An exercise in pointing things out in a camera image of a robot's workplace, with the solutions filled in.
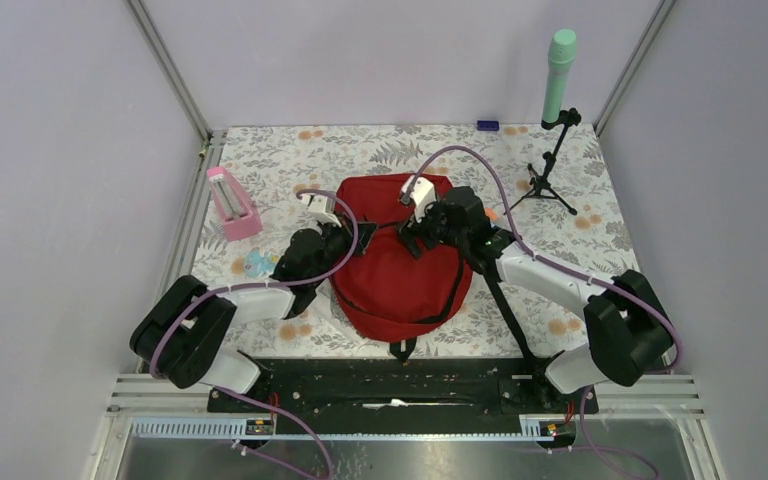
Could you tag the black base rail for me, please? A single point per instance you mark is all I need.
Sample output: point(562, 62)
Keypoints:
point(424, 396)

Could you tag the green microphone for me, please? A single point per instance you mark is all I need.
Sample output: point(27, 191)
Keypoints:
point(561, 54)

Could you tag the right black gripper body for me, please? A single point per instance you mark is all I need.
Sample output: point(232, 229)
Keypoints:
point(433, 229)

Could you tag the small blue box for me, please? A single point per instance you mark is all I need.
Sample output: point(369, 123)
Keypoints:
point(487, 125)

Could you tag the floral table mat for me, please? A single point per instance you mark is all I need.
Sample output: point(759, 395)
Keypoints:
point(273, 163)

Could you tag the pink metronome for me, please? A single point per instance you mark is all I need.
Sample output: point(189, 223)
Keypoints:
point(239, 216)

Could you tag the blue correction tape pack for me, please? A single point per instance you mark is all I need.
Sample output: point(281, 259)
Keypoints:
point(258, 263)

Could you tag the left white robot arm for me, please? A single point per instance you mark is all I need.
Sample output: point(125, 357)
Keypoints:
point(182, 337)

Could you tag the red backpack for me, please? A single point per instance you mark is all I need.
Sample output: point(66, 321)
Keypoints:
point(389, 296)

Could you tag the black tripod mic stand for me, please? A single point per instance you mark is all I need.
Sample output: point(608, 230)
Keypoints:
point(541, 187)

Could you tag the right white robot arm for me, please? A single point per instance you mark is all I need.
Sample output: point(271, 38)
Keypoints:
point(627, 328)

